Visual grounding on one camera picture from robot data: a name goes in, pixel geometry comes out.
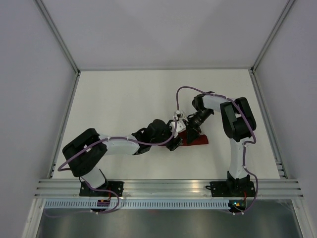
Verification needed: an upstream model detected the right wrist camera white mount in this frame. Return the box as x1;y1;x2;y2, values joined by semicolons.
173;110;187;120

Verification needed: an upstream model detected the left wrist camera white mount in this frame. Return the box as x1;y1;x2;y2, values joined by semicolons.
169;120;186;138

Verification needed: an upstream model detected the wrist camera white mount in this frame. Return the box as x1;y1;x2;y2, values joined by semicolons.
169;120;186;138
173;110;187;120

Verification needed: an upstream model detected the aluminium frame rail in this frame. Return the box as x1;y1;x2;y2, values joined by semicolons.
34;179;304;199

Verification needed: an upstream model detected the white slotted cable duct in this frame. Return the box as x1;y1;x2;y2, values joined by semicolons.
45;199;229;210

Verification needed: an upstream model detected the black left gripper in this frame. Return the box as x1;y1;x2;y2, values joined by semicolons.
151;119;183;151

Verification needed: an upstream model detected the right robot arm base mount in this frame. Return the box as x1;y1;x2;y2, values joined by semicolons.
206;181;256;197

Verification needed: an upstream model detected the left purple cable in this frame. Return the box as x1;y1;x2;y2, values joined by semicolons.
43;116;179;219

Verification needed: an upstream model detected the purple cable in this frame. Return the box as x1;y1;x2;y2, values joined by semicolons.
43;116;179;219
175;86;260;215

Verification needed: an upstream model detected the red cloth napkin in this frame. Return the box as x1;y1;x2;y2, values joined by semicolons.
165;131;209;149

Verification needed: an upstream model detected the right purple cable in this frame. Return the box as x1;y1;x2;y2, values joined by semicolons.
175;86;260;215

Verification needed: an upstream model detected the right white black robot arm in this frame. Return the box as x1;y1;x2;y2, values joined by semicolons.
185;92;257;196

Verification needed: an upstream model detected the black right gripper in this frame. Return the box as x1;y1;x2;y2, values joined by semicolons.
182;108;212;145

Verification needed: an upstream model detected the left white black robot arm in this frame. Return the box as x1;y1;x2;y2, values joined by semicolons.
57;116;186;196

